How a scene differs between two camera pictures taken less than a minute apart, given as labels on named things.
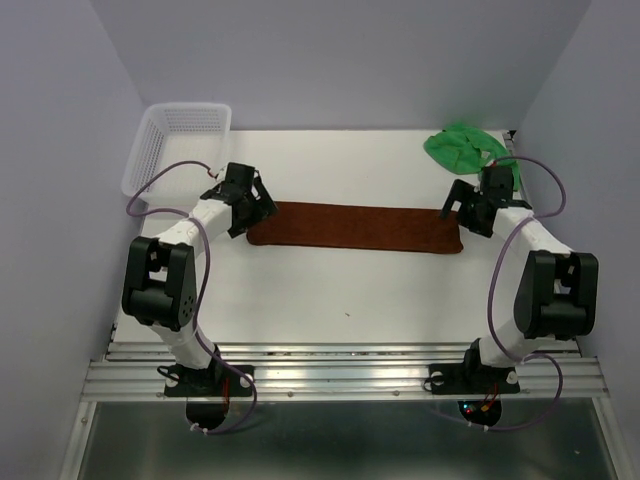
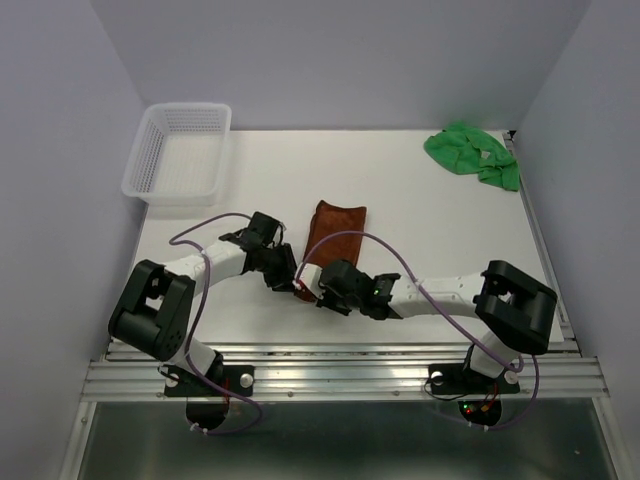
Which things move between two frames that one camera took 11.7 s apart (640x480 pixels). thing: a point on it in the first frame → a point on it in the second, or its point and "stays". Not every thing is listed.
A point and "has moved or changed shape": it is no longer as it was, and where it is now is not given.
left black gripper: (262, 207) → (282, 281)
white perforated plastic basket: (178, 153) stays
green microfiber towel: (462, 149) stays
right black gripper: (460, 191) → (327, 302)
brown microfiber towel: (358, 228) has moved or changed shape
